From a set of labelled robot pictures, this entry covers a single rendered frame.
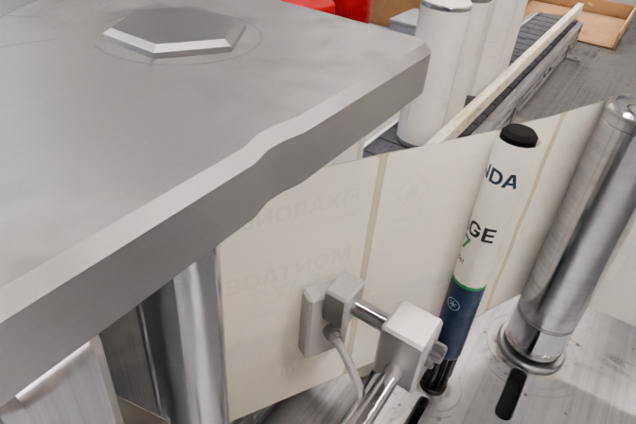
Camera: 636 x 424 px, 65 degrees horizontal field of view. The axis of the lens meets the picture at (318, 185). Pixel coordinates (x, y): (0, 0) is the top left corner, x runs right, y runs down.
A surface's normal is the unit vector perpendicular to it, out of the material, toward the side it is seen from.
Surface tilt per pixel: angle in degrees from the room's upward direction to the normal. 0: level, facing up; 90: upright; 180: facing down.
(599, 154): 90
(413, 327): 0
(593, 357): 0
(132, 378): 90
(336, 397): 0
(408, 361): 90
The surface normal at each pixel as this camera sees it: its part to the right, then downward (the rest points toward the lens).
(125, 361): 0.02, 0.58
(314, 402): 0.07, -0.82
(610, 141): -0.87, 0.23
